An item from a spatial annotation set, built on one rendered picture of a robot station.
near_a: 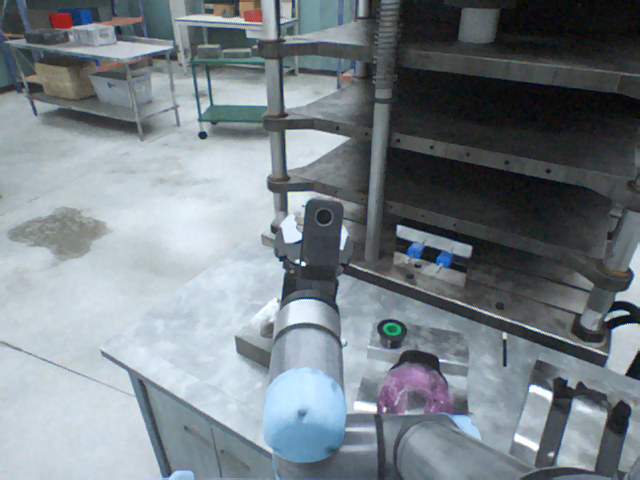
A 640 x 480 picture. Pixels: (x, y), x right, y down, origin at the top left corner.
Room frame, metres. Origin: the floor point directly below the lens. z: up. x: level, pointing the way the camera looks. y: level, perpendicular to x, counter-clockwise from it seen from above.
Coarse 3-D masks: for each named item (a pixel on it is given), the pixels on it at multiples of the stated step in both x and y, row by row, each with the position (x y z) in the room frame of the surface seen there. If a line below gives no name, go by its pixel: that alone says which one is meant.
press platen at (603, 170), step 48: (336, 96) 1.88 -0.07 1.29; (432, 96) 1.88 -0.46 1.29; (480, 96) 1.88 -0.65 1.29; (528, 96) 1.88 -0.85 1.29; (432, 144) 1.38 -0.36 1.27; (480, 144) 1.34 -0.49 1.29; (528, 144) 1.34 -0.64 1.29; (576, 144) 1.34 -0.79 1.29; (624, 144) 1.34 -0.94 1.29; (624, 192) 1.04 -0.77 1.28
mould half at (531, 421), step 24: (528, 384) 0.82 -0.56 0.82; (552, 384) 0.72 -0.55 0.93; (600, 384) 0.78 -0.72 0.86; (528, 408) 0.67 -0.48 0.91; (576, 408) 0.66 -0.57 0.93; (600, 408) 0.66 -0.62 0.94; (528, 432) 0.63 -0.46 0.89; (576, 432) 0.61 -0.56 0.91; (600, 432) 0.61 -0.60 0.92; (528, 456) 0.57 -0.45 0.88; (576, 456) 0.57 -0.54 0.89; (624, 456) 0.56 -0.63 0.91
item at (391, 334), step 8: (384, 320) 0.93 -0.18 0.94; (392, 320) 0.93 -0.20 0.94; (384, 328) 0.90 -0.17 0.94; (392, 328) 0.91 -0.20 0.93; (400, 328) 0.90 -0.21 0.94; (376, 336) 0.90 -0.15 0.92; (384, 336) 0.87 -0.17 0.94; (392, 336) 0.87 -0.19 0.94; (400, 336) 0.87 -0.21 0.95; (384, 344) 0.86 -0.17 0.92; (392, 344) 0.86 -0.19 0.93; (400, 344) 0.86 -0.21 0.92
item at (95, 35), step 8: (72, 32) 5.59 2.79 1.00; (80, 32) 5.51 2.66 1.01; (88, 32) 5.41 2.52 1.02; (96, 32) 5.44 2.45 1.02; (104, 32) 5.73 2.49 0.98; (112, 32) 5.59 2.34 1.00; (80, 40) 5.54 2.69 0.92; (88, 40) 5.44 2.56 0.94; (96, 40) 5.42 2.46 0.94; (104, 40) 5.50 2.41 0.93; (112, 40) 5.58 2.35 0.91
